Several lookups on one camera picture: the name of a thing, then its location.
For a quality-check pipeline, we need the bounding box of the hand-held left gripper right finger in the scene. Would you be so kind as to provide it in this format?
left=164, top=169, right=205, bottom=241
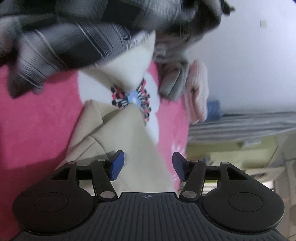
left=172, top=152, right=248, bottom=202

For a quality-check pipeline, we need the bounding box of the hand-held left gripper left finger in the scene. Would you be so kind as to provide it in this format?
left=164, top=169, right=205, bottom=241
left=50, top=151, right=125, bottom=202

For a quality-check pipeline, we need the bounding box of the beige zip jacket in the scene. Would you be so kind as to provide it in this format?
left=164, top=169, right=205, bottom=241
left=57, top=99, right=178, bottom=197

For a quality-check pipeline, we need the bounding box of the black white plaid shirt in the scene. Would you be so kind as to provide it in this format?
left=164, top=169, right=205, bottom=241
left=0, top=0, right=201, bottom=99

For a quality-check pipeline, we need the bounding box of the blue water bottle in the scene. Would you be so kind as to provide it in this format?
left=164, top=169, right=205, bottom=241
left=206, top=100, right=222, bottom=121

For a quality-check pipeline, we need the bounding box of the grey curtain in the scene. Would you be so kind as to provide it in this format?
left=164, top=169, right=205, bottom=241
left=188, top=111, right=296, bottom=144

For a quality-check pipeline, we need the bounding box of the pink checkered folded blanket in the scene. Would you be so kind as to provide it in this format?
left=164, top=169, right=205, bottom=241
left=183, top=60, right=210, bottom=124

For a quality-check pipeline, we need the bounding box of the white fleece garment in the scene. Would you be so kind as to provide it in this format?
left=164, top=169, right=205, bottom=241
left=85, top=31, right=156, bottom=93

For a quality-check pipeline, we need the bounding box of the grey hoodie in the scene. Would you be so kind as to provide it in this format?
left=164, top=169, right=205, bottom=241
left=155, top=0, right=235, bottom=63

